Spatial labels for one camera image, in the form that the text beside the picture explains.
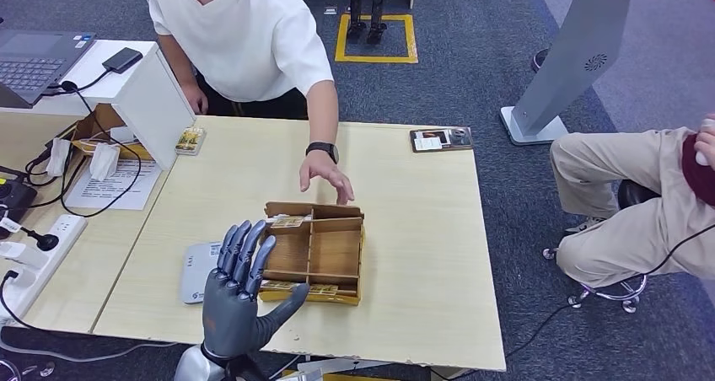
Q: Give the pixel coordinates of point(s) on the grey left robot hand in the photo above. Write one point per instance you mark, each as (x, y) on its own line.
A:
(232, 317)

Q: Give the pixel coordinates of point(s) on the person's left hand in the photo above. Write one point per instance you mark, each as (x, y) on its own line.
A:
(321, 166)

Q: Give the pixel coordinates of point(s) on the person's right hand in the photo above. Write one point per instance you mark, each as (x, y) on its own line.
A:
(195, 98)

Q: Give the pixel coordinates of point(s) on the person's hand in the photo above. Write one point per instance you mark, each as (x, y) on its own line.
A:
(708, 144)

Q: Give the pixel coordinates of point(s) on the grey card reader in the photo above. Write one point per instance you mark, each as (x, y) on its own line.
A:
(192, 278)

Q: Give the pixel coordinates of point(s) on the wooden compartment box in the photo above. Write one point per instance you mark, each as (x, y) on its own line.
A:
(329, 253)

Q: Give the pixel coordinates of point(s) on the person's left forearm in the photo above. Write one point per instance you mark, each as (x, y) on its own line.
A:
(323, 116)

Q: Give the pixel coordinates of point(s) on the person's right forearm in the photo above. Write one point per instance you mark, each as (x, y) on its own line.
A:
(176, 63)

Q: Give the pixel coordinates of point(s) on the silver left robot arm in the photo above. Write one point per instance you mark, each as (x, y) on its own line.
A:
(195, 367)

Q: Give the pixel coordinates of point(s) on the yellow printed card stack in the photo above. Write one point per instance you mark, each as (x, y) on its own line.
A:
(190, 141)

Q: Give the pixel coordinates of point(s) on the person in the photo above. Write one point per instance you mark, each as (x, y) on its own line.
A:
(246, 32)
(614, 239)

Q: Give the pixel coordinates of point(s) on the black wristwatch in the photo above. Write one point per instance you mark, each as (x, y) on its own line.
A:
(322, 150)

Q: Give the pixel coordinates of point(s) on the white riser stand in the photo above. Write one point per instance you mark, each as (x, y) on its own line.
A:
(151, 105)

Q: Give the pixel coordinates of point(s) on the chrome stool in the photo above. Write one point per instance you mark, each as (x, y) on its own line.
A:
(634, 191)

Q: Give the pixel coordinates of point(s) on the brown cardboard box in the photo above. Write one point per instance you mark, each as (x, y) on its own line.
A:
(98, 122)

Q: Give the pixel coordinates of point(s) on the white paper tag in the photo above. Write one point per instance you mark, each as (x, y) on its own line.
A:
(57, 158)
(103, 163)

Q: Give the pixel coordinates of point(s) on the black printed placard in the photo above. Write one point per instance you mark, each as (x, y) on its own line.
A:
(441, 140)

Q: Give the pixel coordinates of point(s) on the printed paper sheet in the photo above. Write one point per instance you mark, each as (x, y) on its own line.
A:
(111, 191)

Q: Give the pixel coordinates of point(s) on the black robot legs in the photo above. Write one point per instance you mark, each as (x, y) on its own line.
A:
(356, 15)

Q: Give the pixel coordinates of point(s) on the small silver floor plate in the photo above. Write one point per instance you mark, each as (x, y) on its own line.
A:
(329, 10)

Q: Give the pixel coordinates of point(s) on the grey kiosk stand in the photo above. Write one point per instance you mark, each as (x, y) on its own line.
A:
(581, 43)

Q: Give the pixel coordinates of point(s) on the grey laptop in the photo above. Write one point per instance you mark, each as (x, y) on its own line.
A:
(33, 60)

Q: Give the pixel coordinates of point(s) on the dark round base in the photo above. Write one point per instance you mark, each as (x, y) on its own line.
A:
(539, 60)

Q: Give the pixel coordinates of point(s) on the white power strip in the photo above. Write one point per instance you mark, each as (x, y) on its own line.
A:
(39, 281)

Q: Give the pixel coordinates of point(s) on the black plug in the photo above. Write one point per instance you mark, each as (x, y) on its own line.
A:
(47, 242)

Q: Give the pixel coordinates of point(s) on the black desk device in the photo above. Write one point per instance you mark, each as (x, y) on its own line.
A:
(14, 200)

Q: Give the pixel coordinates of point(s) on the white power adapter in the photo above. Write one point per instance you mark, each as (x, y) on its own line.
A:
(22, 255)

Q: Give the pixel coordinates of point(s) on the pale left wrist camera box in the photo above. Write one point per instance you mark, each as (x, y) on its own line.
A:
(307, 375)

